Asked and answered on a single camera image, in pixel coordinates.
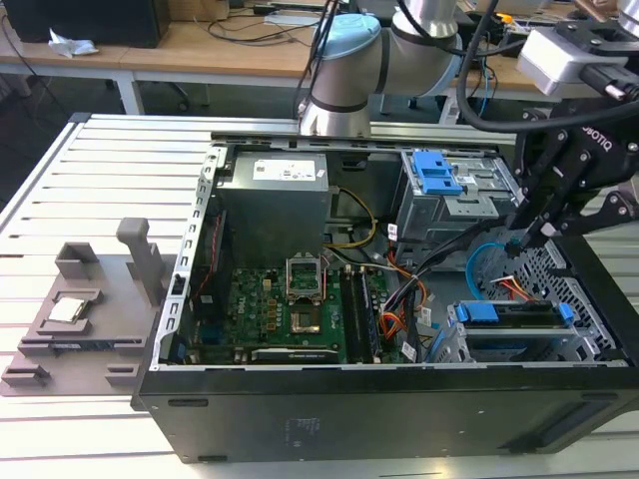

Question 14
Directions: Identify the blue data wire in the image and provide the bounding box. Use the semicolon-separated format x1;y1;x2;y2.
463;238;523;303
427;327;446;361

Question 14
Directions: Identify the grey power supply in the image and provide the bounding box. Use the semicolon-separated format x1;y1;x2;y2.
217;152;330;245

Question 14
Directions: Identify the grey parts rack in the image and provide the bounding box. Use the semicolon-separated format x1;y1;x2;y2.
0;217;172;398

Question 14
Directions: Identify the black box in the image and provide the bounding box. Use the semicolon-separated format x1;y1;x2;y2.
2;0;171;49

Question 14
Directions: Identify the black graphics card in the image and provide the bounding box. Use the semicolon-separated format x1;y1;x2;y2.
249;346;345;366

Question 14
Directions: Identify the black wire bundle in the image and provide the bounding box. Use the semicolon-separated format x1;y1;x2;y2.
388;222;505;350

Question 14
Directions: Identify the orange red wire bundle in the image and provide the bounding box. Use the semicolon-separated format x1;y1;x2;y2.
377;311;406;346

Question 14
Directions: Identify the metal disk bay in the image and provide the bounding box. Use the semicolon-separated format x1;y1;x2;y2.
428;298;618;365

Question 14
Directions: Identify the black PC case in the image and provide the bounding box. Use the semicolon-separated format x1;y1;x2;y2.
130;130;631;463

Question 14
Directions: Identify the silver CPU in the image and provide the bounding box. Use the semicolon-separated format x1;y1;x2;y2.
47;296;94;325

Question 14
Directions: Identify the grey metal drive cage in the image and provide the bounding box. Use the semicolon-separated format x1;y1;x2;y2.
396;149;520;243

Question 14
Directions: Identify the green motherboard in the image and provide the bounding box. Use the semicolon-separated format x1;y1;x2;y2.
192;263;400;365

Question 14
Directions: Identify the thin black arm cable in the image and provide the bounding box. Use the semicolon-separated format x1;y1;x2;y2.
294;0;350;116

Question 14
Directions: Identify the flat grey device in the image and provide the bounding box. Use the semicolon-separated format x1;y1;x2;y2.
264;10;325;27

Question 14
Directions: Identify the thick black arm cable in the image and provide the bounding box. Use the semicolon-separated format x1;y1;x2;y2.
456;0;555;136

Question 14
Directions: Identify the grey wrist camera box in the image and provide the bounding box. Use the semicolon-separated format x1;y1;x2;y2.
516;27;630;97

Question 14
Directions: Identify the wooden desk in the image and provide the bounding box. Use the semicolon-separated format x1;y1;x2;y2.
0;0;639;119

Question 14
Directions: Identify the black RAM slot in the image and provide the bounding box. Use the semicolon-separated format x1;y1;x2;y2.
340;266;363;363
359;268;384;363

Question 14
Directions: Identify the black RAM stick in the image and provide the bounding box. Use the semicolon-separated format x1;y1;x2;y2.
49;338;144;356

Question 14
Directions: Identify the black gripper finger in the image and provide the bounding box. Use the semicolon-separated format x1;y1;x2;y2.
518;168;639;248
505;128;571;232

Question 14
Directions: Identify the square chipset chip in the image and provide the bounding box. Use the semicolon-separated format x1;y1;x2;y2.
291;308;323;336

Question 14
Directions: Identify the blue plastic drive carrier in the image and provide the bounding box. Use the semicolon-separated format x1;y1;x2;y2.
411;149;463;197

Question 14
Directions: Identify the red yellow disk power wire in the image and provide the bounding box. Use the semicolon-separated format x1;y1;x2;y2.
488;276;533;303

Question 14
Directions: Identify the hard disk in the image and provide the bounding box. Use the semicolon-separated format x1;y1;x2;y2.
448;298;574;333

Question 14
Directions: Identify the crumpled white paper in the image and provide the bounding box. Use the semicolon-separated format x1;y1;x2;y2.
47;27;99;59

